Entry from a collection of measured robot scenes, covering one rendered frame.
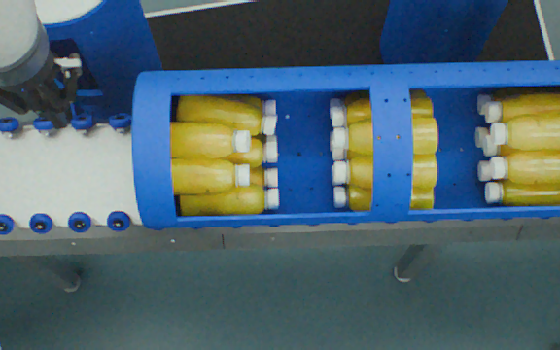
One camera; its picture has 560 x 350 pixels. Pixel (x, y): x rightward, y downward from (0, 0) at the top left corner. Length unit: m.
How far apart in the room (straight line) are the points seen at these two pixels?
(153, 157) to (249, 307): 1.23
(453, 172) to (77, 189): 0.74
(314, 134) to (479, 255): 1.11
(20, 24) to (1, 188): 1.00
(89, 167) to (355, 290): 1.11
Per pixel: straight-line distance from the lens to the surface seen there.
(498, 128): 1.66
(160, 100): 1.57
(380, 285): 2.73
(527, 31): 2.88
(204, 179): 1.62
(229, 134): 1.61
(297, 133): 1.80
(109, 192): 1.85
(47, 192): 1.87
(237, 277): 2.72
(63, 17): 1.87
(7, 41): 0.93
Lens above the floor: 2.69
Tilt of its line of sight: 75 degrees down
